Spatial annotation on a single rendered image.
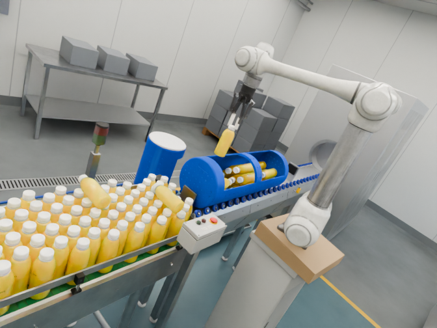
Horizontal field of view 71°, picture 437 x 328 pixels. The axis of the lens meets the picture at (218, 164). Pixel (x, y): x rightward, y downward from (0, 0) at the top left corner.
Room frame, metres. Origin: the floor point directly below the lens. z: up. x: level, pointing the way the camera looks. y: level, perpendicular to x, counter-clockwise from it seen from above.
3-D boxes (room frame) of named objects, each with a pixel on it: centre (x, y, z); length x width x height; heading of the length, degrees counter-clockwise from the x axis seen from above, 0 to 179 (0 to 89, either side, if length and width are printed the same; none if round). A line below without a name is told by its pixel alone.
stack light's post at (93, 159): (1.35, 0.59, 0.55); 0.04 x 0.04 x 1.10; 58
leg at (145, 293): (1.58, 0.11, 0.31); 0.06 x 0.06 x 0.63; 58
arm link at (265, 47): (1.58, 0.02, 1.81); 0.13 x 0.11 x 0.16; 161
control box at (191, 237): (1.16, -0.06, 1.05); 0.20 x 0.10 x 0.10; 148
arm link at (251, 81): (1.60, 0.01, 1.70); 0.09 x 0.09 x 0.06
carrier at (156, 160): (2.06, 0.40, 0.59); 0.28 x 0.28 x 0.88
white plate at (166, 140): (2.06, 0.40, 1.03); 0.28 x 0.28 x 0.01
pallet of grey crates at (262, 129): (5.70, -0.17, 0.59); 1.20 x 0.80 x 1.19; 52
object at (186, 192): (1.49, 0.08, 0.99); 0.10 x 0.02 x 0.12; 58
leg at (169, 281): (1.50, -0.01, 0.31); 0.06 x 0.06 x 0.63; 58
